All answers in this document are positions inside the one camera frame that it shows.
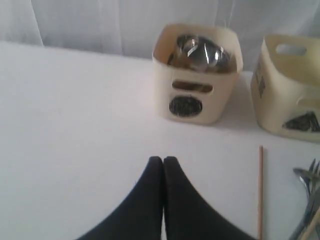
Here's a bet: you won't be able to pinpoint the steel fork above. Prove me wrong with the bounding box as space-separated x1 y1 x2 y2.
289 159 320 240

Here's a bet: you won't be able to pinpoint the wooden chopstick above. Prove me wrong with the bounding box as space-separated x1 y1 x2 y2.
257 145 264 240
298 208 320 240

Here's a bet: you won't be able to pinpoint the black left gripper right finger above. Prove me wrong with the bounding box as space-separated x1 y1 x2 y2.
163 156 254 240

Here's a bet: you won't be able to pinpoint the white backdrop curtain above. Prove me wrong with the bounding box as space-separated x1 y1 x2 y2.
0 0 320 71

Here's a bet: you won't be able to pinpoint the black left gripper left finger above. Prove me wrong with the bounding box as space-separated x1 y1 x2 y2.
79 156 164 240

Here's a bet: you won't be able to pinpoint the cream bin circle mark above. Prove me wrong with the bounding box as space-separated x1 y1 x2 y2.
152 23 243 125

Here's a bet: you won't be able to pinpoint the cream bin triangle mark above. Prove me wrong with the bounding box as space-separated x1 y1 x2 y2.
250 34 320 143

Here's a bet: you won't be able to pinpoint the steel bowls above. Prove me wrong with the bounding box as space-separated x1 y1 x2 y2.
172 34 231 72

